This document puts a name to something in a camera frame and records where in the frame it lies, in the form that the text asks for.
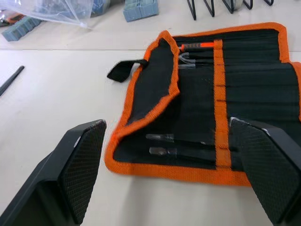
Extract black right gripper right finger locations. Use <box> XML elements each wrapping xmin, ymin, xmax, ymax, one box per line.
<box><xmin>229</xmin><ymin>117</ymin><xmax>301</xmax><ymax>226</ymax></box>

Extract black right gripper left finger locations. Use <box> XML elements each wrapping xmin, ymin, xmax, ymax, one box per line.
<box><xmin>0</xmin><ymin>119</ymin><xmax>107</xmax><ymax>226</ymax></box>

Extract black tweezers with clear cap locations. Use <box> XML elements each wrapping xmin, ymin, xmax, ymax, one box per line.
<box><xmin>145</xmin><ymin>133</ymin><xmax>238</xmax><ymax>151</ymax></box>
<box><xmin>149</xmin><ymin>146</ymin><xmax>217</xmax><ymax>163</ymax></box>

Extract black and orange tool roll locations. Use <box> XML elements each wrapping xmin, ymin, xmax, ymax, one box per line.
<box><xmin>104</xmin><ymin>22</ymin><xmax>301</xmax><ymax>187</ymax></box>

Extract black tweezers on table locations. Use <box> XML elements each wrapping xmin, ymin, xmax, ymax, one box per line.
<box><xmin>0</xmin><ymin>65</ymin><xmax>25</xmax><ymax>97</ymax></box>

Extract curved tweezers with clear cap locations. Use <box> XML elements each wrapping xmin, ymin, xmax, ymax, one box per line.
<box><xmin>179</xmin><ymin>53</ymin><xmax>214</xmax><ymax>65</ymax></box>

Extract blue-grey plastic box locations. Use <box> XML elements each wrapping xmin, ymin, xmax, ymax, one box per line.
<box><xmin>122</xmin><ymin>0</ymin><xmax>160</xmax><ymax>23</ymax></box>
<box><xmin>1</xmin><ymin>16</ymin><xmax>43</xmax><ymax>42</ymax></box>

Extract clear plastic bag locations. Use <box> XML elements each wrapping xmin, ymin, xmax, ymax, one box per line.
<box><xmin>0</xmin><ymin>0</ymin><xmax>95</xmax><ymax>30</ymax></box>

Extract orange and black handled tool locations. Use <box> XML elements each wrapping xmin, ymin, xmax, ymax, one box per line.
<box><xmin>180</xmin><ymin>42</ymin><xmax>215</xmax><ymax>52</ymax></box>

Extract black wire rack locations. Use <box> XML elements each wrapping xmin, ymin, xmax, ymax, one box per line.
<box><xmin>187</xmin><ymin>0</ymin><xmax>279</xmax><ymax>21</ymax></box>

